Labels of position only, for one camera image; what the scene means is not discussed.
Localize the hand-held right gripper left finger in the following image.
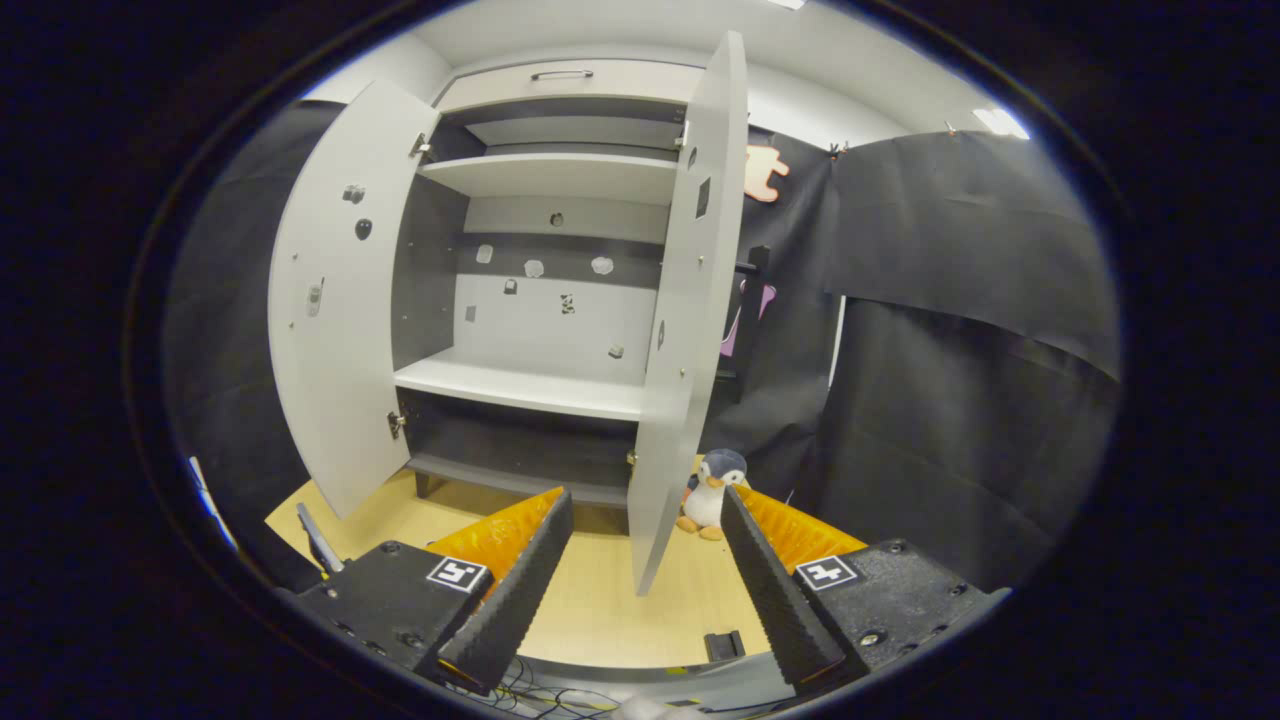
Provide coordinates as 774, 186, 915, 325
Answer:
290, 487, 576, 698

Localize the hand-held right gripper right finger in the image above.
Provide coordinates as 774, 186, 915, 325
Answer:
719, 486, 1013, 693

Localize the white cabinet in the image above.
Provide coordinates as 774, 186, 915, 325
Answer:
390, 58, 746, 507

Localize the white cabinet door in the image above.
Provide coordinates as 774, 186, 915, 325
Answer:
627, 30, 773, 599
267, 79, 442, 522

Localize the white cabinet drawer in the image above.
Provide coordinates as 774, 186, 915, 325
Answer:
436, 59, 707, 114

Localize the penguin plush toy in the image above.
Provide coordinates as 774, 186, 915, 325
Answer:
676, 449, 752, 543

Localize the computer monitor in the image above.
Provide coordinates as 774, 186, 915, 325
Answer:
187, 456, 242, 553

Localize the black backdrop cloth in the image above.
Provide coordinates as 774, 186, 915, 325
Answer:
698, 125, 1124, 593
160, 100, 346, 593

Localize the double ceiling light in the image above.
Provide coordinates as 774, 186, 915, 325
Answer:
972, 106, 1032, 142

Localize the tangle of black cables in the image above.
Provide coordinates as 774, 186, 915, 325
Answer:
440, 655, 623, 715

